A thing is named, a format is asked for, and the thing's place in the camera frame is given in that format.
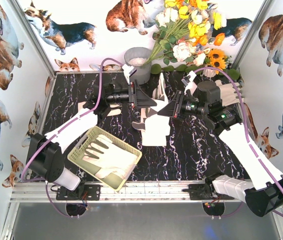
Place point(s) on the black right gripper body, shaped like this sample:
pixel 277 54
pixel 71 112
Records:
pixel 178 105

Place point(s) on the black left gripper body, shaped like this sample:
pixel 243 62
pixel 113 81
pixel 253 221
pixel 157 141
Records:
pixel 135 93

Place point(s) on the white green work glove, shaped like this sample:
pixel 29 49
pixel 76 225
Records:
pixel 110 158

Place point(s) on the yellow-green storage basket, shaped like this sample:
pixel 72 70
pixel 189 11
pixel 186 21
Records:
pixel 76 154

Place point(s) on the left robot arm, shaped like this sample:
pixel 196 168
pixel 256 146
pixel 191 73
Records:
pixel 45 151

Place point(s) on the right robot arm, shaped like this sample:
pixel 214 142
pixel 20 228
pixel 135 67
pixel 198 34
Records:
pixel 263 193

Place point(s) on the white ribbed flower pot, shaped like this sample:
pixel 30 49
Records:
pixel 209 73

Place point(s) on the grey bucket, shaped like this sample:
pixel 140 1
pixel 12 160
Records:
pixel 138 57

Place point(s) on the artificial flower bouquet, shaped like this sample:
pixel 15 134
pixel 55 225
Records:
pixel 191 32

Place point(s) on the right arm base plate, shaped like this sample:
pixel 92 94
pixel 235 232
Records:
pixel 204 191

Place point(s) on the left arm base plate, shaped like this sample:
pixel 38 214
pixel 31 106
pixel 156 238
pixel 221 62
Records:
pixel 89 192

